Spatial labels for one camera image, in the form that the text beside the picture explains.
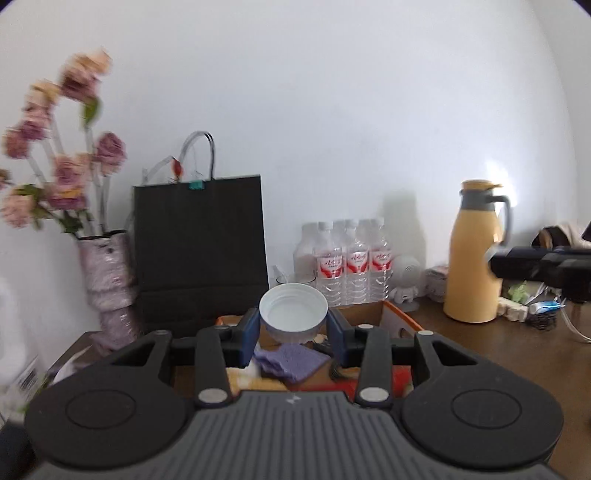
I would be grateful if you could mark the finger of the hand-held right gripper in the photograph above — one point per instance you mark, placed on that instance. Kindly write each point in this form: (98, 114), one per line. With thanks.
(545, 252)
(517, 266)

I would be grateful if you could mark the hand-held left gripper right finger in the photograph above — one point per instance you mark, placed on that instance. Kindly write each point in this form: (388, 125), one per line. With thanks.
(334, 333)

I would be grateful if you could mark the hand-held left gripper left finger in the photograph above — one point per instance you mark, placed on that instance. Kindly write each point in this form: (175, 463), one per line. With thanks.
(251, 331)

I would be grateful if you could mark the red orange cardboard box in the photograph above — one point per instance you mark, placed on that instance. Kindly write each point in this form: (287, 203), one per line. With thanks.
(369, 313)

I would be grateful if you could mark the white round lid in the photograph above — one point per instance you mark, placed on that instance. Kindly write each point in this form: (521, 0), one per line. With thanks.
(293, 311)

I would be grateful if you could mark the yellow white spotted plush toy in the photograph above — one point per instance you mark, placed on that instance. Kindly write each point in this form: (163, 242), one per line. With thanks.
(242, 378)

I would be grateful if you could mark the purple grey cloth pouch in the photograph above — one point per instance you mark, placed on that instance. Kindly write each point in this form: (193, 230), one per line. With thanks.
(288, 362)

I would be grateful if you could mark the blue white tube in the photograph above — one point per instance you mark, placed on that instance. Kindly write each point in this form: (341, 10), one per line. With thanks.
(547, 306)

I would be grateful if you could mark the yellow thermos jug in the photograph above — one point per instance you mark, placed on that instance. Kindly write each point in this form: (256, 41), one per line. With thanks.
(471, 267)

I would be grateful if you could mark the red label water bottle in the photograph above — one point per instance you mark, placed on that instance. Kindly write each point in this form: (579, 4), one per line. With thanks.
(381, 263)
(330, 267)
(358, 265)

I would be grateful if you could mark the clear glass cup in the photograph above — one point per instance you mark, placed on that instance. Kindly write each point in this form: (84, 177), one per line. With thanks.
(295, 279)

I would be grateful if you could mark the small white box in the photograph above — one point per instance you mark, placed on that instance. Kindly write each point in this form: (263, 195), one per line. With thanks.
(436, 282)

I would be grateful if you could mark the milky white plastic bottle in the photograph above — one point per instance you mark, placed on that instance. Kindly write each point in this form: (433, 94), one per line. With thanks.
(305, 249)

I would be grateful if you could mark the white robot figure speaker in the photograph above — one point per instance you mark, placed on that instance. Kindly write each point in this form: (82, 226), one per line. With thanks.
(406, 277)

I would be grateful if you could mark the black paper bag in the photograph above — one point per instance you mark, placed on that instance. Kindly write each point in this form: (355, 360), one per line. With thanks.
(198, 249)

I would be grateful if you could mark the mottled purple vase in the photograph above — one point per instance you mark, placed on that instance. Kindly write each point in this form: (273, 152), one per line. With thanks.
(108, 286)

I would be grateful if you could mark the dried pink flower bouquet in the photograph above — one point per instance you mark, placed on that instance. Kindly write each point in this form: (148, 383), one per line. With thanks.
(67, 175)

